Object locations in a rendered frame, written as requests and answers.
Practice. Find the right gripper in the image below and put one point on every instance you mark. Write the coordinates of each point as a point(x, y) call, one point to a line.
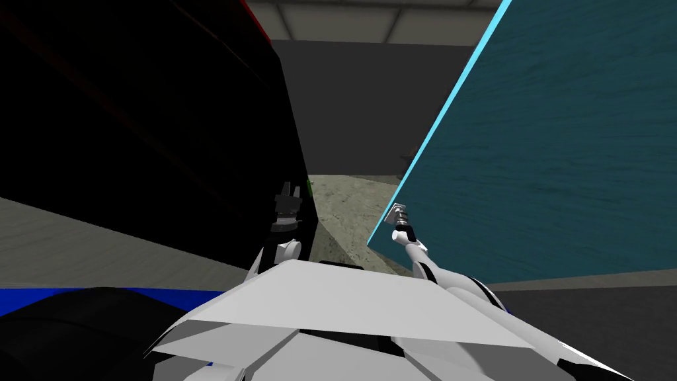
point(394, 212)

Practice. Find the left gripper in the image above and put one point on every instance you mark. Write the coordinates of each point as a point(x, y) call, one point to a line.
point(289, 203)

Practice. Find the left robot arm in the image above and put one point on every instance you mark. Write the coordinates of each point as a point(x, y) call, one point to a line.
point(79, 336)

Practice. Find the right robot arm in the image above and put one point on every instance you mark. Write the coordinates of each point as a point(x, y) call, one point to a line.
point(465, 290)

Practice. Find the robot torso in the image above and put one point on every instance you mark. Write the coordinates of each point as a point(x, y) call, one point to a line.
point(338, 301)

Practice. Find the teal door leaf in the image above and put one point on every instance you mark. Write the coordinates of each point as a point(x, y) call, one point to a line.
point(539, 148)

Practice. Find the black cupboard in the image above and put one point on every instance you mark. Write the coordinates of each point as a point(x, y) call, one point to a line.
point(137, 121)

